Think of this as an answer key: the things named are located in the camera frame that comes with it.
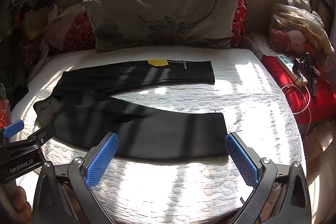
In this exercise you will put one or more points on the black pants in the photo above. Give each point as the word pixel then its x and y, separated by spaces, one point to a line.
pixel 157 132

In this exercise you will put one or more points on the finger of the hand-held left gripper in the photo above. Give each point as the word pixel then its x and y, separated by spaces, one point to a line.
pixel 11 128
pixel 43 133

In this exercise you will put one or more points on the yellow box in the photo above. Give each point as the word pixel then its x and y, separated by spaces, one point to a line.
pixel 31 24

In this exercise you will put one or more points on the white power strip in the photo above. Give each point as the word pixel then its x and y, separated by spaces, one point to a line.
pixel 284 61

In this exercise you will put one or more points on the person's left hand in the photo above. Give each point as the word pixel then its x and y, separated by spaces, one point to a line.
pixel 17 203

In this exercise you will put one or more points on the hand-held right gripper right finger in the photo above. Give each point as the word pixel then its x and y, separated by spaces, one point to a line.
pixel 242 158

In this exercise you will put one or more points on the black device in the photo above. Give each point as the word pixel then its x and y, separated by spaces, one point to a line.
pixel 312 77

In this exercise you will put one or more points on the red bag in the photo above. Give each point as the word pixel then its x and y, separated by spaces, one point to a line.
pixel 4 113

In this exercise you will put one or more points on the white quilted bed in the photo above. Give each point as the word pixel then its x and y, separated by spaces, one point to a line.
pixel 183 182

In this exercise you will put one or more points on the red cloth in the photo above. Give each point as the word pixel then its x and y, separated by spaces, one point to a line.
pixel 325 98

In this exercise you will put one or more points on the white plastic bag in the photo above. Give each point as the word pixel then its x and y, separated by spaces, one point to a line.
pixel 56 24

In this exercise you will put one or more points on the white lace cloth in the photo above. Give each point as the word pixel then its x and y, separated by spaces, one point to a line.
pixel 262 47

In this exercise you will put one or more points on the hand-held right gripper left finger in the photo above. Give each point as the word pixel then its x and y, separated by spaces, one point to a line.
pixel 102 158

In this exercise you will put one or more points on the white fluffy toy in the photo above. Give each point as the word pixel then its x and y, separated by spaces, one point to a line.
pixel 299 1

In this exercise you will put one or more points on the clear plastic bag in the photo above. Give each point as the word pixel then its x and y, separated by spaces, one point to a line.
pixel 296 16

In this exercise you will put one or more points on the red and white plush doll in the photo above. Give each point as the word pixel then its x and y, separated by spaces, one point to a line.
pixel 286 40

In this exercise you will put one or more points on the grey floral pillow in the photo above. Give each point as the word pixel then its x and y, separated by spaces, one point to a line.
pixel 157 16

